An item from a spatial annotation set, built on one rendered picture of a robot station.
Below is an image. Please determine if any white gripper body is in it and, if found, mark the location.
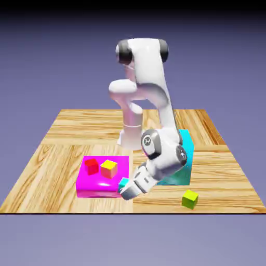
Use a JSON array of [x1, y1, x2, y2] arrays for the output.
[[119, 179, 148, 201]]

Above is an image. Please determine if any small yellow cube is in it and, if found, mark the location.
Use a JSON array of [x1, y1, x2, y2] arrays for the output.
[[100, 159, 118, 179]]

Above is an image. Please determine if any large magenta box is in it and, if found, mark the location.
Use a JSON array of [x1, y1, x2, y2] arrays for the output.
[[75, 155, 130, 198]]

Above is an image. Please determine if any large cyan box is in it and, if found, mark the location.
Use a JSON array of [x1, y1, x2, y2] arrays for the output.
[[156, 128, 195, 186]]

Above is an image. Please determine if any small lime green cube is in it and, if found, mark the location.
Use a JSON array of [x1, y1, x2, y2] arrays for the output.
[[181, 189, 199, 210]]

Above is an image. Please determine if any small red cube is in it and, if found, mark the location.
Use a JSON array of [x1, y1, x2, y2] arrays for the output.
[[84, 158, 99, 176]]

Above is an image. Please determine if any small cyan cube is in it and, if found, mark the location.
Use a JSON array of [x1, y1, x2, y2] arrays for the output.
[[118, 177, 130, 191]]

